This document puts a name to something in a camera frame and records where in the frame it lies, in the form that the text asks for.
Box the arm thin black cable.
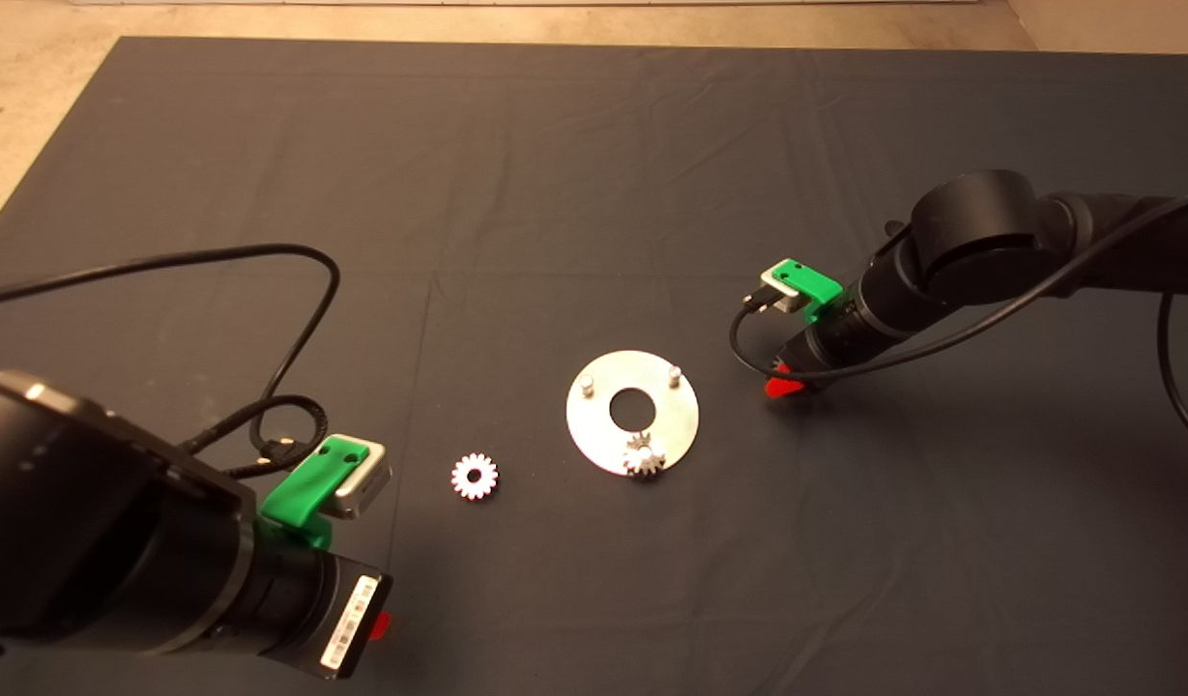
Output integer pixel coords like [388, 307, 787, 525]
[729, 190, 1188, 455]
[0, 244, 341, 465]

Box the dark grey table cloth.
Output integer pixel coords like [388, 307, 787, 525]
[0, 37, 1188, 696]

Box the steel planetary gear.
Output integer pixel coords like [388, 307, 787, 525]
[623, 432, 667, 479]
[450, 452, 500, 502]

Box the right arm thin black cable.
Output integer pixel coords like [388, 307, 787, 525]
[729, 190, 1188, 455]

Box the round metal carrier plate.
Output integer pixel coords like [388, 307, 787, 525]
[565, 350, 701, 477]

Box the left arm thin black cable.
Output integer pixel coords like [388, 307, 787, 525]
[0, 244, 341, 465]

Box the left wrist green camera mount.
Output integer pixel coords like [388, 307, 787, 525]
[261, 435, 370, 550]

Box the right wrist green camera mount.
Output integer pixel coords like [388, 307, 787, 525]
[770, 258, 844, 325]

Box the black braided cable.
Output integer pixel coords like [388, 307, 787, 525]
[180, 394, 331, 479]

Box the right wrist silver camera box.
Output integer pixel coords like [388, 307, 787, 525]
[760, 269, 807, 315]

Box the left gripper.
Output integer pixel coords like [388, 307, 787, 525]
[313, 556, 393, 681]

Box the wrist green camera mount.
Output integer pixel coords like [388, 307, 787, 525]
[261, 435, 370, 550]
[770, 258, 844, 325]

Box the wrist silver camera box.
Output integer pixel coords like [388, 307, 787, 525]
[323, 438, 391, 520]
[760, 269, 807, 315]

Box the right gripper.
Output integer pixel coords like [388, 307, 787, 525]
[765, 331, 836, 399]

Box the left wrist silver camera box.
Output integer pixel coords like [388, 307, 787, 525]
[323, 438, 391, 520]

